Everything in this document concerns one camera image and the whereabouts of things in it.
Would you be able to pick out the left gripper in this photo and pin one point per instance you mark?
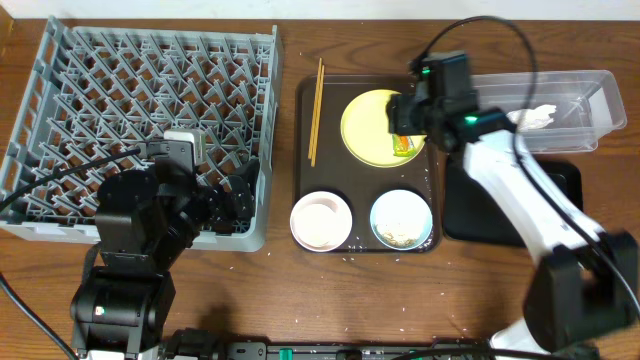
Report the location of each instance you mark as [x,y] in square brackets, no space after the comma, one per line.
[220,201]

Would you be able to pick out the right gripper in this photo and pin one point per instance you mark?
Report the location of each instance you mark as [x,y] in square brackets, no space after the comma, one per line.
[399,108]

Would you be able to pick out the green snack wrapper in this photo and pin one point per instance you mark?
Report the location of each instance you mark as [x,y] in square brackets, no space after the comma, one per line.
[403,146]

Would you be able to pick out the white napkin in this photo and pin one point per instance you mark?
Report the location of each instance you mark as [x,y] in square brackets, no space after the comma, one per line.
[533,119]

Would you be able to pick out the pink bowl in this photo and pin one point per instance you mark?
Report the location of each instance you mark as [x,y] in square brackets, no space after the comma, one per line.
[321,221]

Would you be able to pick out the wooden chopstick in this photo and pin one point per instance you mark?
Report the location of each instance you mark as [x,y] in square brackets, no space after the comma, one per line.
[316,98]
[316,134]

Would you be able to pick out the light blue bowl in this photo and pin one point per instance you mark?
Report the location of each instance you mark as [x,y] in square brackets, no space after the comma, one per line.
[401,220]

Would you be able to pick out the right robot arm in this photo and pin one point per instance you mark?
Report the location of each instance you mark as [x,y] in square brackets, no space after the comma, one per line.
[586,279]

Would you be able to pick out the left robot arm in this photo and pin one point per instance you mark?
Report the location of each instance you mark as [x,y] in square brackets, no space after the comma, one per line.
[145,220]

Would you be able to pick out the yellow plate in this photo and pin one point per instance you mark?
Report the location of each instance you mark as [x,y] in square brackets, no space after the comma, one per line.
[365,131]

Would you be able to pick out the black tray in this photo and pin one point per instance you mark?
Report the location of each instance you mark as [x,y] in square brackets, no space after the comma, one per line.
[471,215]

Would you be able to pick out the dark brown serving tray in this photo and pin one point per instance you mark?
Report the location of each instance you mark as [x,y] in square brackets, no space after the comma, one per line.
[338,171]

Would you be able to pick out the clear plastic bin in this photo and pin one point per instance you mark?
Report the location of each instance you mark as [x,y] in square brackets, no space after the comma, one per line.
[589,106]

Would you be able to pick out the grey dish rack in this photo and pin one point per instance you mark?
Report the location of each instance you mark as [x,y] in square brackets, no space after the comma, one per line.
[94,93]

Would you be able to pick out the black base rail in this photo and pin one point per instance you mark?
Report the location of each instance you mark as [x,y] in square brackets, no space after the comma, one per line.
[202,344]

